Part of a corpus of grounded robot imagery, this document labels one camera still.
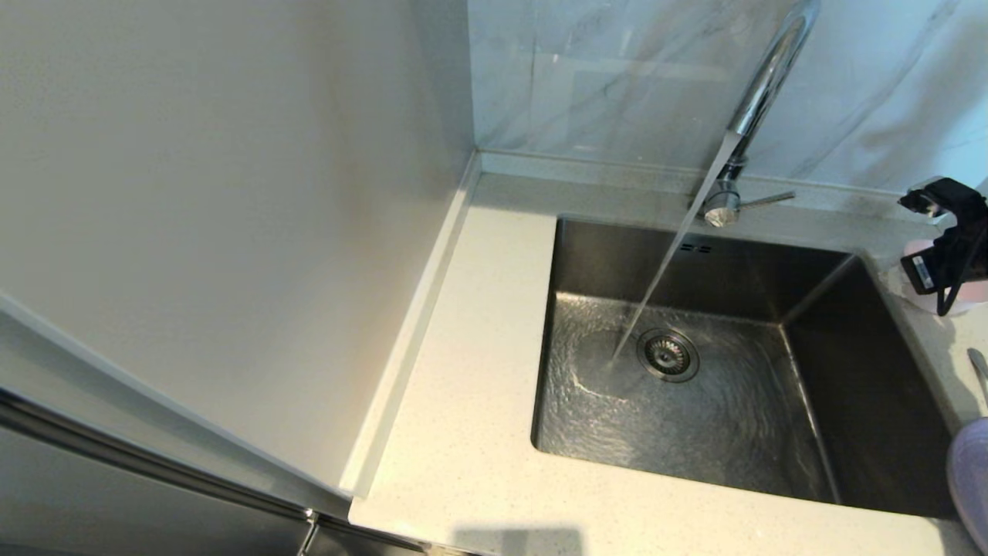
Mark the pink plastic bowl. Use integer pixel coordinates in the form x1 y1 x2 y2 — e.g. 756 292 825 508
899 239 988 317

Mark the chrome gooseneck faucet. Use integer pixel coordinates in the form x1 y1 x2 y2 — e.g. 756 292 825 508
699 0 823 229

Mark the stainless steel sink basin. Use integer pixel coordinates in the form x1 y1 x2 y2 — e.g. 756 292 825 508
531 216 958 520

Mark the metal spoon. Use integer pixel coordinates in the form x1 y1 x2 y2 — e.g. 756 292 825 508
966 347 988 404

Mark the lilac plastic plate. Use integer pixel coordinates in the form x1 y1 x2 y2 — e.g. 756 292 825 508
946 417 988 535

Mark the round metal drain strainer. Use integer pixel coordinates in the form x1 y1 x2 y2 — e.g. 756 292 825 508
637 329 700 384

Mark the white cabinet side panel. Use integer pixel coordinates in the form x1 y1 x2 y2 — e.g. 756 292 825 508
0 0 476 518

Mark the grey appliance door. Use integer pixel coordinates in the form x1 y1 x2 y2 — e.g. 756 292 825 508
0 293 433 556

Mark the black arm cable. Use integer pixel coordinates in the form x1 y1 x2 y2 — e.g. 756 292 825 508
936 232 988 318

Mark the chrome appliance handle rail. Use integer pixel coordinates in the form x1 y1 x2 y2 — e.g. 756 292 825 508
0 388 321 524

